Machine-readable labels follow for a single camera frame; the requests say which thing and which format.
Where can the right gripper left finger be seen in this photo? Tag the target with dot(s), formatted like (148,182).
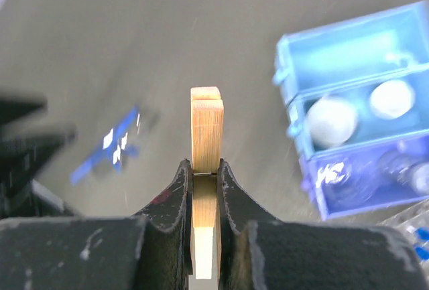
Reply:
(148,250)

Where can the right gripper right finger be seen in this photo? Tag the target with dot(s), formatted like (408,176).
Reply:
(258,251)

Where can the large white evaporating dish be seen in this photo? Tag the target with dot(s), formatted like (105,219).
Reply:
(331,121)

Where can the small glass flask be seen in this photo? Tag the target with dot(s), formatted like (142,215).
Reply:
(405,168)

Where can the blue plastic bin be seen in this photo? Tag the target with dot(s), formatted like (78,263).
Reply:
(349,59)

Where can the blue safety glasses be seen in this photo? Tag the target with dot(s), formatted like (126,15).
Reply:
(114,147)

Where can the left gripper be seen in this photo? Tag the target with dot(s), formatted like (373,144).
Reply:
(23,157)

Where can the small white crucible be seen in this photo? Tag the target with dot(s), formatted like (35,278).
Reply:
(392,99)

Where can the clear test tube rack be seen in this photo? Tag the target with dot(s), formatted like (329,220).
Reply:
(413,224)

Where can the wooden test tube clamp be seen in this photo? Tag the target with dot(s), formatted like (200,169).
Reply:
(207,115)

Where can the glass beaker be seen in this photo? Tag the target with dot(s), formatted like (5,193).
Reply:
(347,183)

